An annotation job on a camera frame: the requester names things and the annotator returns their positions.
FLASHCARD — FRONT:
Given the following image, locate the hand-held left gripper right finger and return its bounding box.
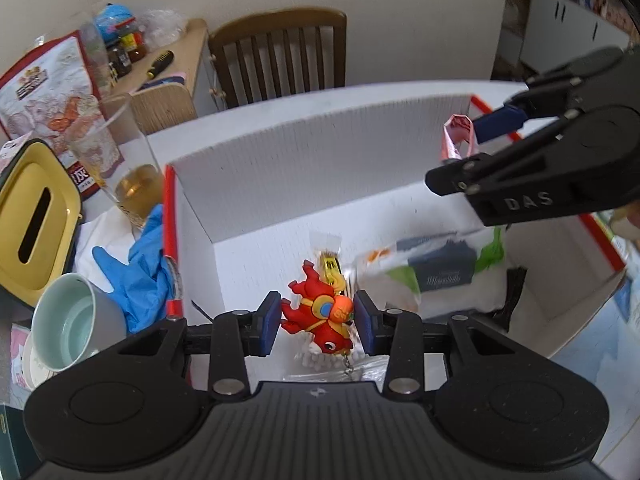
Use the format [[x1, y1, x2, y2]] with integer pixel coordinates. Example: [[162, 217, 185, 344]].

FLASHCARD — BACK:
[[353, 290, 521, 401]]

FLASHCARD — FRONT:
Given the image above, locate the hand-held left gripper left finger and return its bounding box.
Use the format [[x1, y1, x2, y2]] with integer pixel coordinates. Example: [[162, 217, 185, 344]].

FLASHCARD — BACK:
[[112, 290, 283, 401]]

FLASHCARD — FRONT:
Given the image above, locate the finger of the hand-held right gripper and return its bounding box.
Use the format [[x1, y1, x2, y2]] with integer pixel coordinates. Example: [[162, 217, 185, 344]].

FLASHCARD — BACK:
[[425, 110, 583, 198], [472, 67, 586, 143]]

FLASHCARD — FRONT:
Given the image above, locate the pink packet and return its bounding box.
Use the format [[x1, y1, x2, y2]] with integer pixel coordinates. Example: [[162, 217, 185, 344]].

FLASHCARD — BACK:
[[441, 114, 475, 162]]

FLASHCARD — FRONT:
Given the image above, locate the red keychain toy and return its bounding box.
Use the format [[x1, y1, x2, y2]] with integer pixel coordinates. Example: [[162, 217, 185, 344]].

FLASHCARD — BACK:
[[280, 260, 363, 376]]

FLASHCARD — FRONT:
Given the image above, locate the yellow green packet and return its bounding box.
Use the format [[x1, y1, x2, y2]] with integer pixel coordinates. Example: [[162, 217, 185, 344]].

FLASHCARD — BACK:
[[310, 232, 347, 301]]

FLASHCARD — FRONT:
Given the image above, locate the white green wet wipes packet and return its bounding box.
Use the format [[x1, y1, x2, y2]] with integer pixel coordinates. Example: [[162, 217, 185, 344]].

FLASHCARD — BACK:
[[352, 227, 506, 321]]

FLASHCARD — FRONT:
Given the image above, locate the white cardboard box red rim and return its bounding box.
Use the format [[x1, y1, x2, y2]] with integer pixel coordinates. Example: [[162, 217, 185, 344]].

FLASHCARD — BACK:
[[162, 91, 630, 361]]

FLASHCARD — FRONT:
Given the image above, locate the person's right hand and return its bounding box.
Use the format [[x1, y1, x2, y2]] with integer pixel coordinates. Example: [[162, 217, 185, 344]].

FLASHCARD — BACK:
[[622, 202, 640, 241]]

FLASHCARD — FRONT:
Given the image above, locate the blue rubber glove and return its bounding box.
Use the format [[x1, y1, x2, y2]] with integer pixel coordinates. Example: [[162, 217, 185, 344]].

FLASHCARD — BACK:
[[92, 204, 176, 333]]

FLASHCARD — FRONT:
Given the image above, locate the glass of tea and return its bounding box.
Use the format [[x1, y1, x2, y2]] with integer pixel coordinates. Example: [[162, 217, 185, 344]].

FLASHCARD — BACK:
[[70, 94, 166, 228]]

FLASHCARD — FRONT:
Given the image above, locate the white paper napkin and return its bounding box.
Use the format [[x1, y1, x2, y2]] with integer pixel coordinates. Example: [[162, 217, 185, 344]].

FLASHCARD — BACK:
[[75, 210, 146, 291]]

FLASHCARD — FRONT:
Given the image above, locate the grey mug mint inside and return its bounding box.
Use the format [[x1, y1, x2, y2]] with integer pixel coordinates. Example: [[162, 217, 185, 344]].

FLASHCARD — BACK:
[[31, 272, 128, 372]]

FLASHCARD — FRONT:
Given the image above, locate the white round lid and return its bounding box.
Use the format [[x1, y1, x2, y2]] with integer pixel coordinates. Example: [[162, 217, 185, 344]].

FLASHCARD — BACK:
[[27, 332, 66, 383]]

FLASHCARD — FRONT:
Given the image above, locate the wooden slat-back chair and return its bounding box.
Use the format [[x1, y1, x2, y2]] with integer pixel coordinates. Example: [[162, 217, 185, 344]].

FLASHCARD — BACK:
[[207, 7, 347, 110]]

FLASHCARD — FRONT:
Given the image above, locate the pink tissue pack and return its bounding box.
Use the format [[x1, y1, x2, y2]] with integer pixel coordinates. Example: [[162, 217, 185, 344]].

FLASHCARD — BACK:
[[10, 322, 46, 391]]

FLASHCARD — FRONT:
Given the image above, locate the blue pouch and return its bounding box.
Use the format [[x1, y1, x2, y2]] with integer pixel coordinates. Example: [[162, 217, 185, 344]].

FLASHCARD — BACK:
[[136, 73, 187, 93]]

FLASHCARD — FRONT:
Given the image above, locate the yellow lid tissue box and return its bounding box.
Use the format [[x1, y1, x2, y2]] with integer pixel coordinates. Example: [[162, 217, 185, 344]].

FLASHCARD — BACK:
[[0, 139, 83, 308]]

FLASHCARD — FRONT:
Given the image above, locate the black yellow screwdriver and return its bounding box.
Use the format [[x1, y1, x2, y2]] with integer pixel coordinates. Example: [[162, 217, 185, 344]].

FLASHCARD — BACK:
[[145, 50, 175, 80]]

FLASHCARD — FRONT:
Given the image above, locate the dark green box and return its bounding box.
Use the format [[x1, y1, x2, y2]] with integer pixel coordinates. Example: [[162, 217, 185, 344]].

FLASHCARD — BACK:
[[0, 400, 32, 480]]

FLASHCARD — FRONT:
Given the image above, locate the wooden top sideboard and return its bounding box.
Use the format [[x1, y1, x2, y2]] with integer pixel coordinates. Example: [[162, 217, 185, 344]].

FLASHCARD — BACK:
[[102, 19, 226, 136]]

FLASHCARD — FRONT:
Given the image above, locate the dark glass jar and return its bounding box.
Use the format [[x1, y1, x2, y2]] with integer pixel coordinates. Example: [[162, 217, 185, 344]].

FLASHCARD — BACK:
[[106, 45, 133, 78]]

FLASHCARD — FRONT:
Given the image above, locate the red label sauce jar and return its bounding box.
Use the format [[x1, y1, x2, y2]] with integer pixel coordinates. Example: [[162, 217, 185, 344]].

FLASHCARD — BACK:
[[120, 30, 148, 63]]

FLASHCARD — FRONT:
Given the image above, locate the pink toy blister pack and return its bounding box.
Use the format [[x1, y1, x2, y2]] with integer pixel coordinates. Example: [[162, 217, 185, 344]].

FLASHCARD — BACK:
[[0, 135, 26, 171]]

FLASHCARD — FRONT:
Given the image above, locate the crumpled clear plastic bag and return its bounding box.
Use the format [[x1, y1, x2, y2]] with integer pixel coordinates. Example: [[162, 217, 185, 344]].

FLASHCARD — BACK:
[[137, 8, 188, 46]]

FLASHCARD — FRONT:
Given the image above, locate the red white snack bag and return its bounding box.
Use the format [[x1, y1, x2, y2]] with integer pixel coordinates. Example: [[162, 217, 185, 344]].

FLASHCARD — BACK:
[[0, 30, 126, 201]]

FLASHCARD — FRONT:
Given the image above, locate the white wall cabinet unit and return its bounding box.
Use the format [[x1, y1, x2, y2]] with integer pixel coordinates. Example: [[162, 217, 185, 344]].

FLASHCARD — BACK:
[[520, 0, 640, 77]]

